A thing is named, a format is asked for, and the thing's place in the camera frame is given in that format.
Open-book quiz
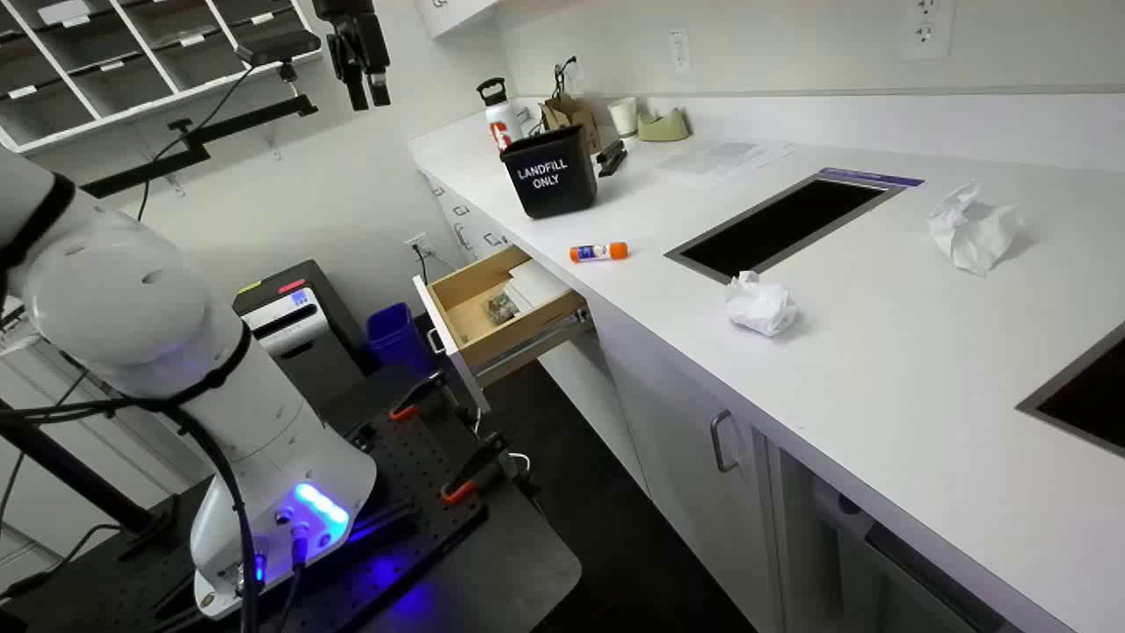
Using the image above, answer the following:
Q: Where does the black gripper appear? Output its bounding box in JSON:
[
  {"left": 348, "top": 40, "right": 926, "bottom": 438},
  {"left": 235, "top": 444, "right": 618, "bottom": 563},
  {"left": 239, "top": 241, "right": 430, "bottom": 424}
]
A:
[{"left": 312, "top": 0, "right": 398, "bottom": 114}]

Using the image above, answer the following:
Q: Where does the white cabinet door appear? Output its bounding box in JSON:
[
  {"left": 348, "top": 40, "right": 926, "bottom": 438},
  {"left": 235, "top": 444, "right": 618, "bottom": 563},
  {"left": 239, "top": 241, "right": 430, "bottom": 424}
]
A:
[
  {"left": 750, "top": 424, "right": 825, "bottom": 633},
  {"left": 589, "top": 295, "right": 777, "bottom": 592}
]

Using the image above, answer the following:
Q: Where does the white bottle black cap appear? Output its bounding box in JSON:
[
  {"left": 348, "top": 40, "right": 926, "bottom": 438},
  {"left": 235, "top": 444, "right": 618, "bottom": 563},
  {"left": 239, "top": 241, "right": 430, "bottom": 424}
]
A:
[{"left": 474, "top": 75, "right": 544, "bottom": 155}]

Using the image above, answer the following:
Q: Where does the brown cardboard box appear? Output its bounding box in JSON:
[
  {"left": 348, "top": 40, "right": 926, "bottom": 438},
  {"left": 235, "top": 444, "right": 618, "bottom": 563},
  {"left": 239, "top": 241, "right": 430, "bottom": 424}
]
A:
[{"left": 539, "top": 91, "right": 607, "bottom": 155}]

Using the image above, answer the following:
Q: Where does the black landfill waste bin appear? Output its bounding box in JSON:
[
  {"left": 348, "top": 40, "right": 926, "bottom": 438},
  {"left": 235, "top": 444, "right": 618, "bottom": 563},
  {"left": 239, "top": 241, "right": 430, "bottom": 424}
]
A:
[{"left": 500, "top": 122, "right": 603, "bottom": 223}]

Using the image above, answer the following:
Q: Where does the white mail sorter shelf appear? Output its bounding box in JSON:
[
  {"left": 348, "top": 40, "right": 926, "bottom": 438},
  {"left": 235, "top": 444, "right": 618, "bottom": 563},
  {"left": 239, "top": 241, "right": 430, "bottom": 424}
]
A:
[{"left": 0, "top": 0, "right": 328, "bottom": 157}]

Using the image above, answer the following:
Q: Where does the black and white printer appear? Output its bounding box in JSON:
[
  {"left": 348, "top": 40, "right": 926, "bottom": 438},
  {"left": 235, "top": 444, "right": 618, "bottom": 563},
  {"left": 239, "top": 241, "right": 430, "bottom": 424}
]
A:
[{"left": 229, "top": 255, "right": 371, "bottom": 361}]

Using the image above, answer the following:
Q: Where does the white paper cup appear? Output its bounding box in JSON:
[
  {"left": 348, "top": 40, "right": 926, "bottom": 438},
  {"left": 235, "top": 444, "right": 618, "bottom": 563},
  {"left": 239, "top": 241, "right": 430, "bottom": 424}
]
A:
[{"left": 604, "top": 94, "right": 645, "bottom": 142}]

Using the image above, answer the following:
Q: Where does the blue plastic bin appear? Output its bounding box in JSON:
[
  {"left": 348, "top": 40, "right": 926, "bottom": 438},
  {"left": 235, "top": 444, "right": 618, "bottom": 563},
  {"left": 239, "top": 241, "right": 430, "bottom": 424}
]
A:
[{"left": 361, "top": 298, "right": 435, "bottom": 375}]

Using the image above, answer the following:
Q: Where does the stack of white papers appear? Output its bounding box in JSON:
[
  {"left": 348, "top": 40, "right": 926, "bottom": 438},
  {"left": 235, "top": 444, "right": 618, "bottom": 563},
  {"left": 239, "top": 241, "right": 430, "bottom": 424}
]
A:
[{"left": 507, "top": 255, "right": 572, "bottom": 314}]

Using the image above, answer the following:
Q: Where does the open wooden drawer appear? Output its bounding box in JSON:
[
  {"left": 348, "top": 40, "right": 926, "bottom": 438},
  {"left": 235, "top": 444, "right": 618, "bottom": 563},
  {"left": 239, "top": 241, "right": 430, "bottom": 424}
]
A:
[{"left": 410, "top": 241, "right": 593, "bottom": 434}]

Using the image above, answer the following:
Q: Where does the orange capped glue stick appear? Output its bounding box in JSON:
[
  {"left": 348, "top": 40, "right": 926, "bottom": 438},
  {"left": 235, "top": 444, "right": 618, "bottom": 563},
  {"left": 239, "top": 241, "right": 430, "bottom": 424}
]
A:
[{"left": 568, "top": 240, "right": 633, "bottom": 268}]

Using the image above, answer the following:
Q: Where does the small crumpled white paper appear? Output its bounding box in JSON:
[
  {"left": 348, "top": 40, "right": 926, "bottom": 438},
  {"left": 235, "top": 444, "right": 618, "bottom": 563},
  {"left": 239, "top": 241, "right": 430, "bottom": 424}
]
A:
[{"left": 721, "top": 268, "right": 807, "bottom": 342}]

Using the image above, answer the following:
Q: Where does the black tripod leg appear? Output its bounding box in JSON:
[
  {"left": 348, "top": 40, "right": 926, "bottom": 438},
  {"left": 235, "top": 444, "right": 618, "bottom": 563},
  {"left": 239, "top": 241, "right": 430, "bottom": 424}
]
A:
[{"left": 0, "top": 400, "right": 160, "bottom": 538}]

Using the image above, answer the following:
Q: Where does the large crumpled white paper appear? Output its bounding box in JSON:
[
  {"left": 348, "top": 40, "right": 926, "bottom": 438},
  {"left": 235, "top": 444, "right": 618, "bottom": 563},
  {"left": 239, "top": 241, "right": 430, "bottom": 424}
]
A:
[{"left": 926, "top": 184, "right": 1021, "bottom": 277}]

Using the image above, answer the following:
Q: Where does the white upper wall cabinet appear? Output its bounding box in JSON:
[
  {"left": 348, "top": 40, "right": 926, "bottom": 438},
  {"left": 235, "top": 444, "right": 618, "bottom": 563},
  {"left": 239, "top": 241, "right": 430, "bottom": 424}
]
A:
[{"left": 410, "top": 0, "right": 509, "bottom": 43}]

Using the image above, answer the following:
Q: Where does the black wall mounted bar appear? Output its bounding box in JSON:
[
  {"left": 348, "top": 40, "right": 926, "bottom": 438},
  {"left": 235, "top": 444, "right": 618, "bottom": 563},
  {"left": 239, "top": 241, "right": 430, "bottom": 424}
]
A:
[{"left": 82, "top": 91, "right": 321, "bottom": 201}]

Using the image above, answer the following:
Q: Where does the black hanging cable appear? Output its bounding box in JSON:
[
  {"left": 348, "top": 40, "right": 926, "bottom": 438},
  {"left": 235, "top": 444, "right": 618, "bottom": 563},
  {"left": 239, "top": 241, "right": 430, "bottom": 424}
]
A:
[{"left": 132, "top": 58, "right": 258, "bottom": 230}]

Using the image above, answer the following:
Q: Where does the white single wall outlet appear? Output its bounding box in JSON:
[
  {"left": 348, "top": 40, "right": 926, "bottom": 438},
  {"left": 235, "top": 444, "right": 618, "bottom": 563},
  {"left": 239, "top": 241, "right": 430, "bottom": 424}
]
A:
[{"left": 665, "top": 26, "right": 693, "bottom": 82}]

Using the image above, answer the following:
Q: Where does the orange handled black clamp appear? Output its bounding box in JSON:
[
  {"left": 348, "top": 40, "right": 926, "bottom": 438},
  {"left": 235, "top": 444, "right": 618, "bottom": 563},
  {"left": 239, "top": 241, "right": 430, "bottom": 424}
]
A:
[
  {"left": 440, "top": 437, "right": 539, "bottom": 509},
  {"left": 387, "top": 368, "right": 459, "bottom": 428}
]

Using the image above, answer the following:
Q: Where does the white double wall outlet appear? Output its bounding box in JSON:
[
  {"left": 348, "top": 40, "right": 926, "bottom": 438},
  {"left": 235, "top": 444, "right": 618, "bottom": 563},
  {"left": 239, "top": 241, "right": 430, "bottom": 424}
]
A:
[{"left": 898, "top": 0, "right": 957, "bottom": 64}]

